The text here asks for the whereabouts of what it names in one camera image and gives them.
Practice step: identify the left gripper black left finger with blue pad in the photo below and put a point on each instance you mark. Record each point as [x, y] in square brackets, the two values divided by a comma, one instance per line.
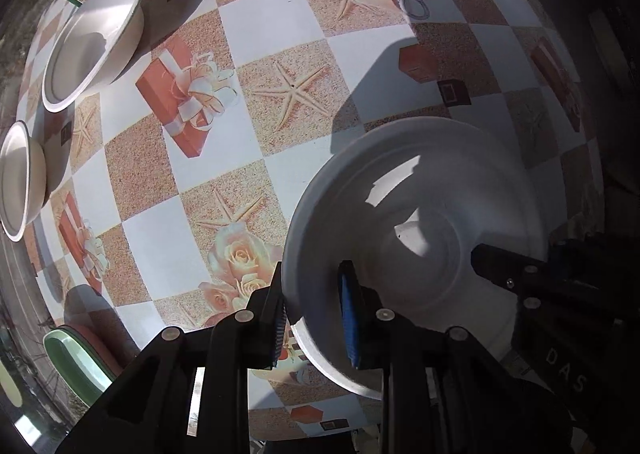
[188, 392]

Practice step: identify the white bowl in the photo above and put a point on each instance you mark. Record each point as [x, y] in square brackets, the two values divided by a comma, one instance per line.
[23, 180]
[94, 47]
[406, 203]

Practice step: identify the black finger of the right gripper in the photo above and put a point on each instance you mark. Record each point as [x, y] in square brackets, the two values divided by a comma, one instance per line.
[505, 269]

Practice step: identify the patterned checkered tablecloth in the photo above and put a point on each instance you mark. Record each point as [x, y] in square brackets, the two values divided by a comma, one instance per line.
[171, 190]

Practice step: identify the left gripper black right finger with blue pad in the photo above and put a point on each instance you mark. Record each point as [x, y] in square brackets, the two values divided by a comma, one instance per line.
[443, 392]

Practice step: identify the green plastic plate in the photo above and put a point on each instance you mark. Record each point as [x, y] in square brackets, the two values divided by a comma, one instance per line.
[83, 373]

